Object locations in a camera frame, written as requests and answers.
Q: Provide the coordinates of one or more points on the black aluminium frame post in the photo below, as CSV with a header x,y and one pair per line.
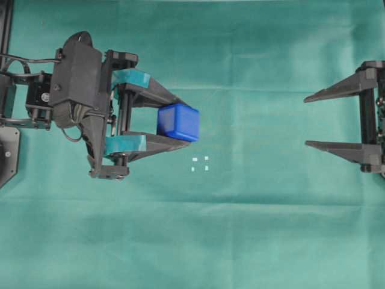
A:
x,y
6,10

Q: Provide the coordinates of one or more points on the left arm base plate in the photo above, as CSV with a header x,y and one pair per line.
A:
x,y
10,144

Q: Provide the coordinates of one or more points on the green table cloth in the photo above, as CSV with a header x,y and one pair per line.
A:
x,y
270,212

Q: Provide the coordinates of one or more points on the blue cube block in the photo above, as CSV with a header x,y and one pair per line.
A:
x,y
179,121

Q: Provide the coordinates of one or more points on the left wrist camera housing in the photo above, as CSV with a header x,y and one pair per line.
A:
x,y
76,97

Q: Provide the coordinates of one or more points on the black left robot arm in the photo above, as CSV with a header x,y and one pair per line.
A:
x,y
25,101

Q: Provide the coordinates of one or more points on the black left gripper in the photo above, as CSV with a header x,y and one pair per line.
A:
x,y
107,125

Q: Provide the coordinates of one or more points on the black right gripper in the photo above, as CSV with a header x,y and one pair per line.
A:
x,y
368,84

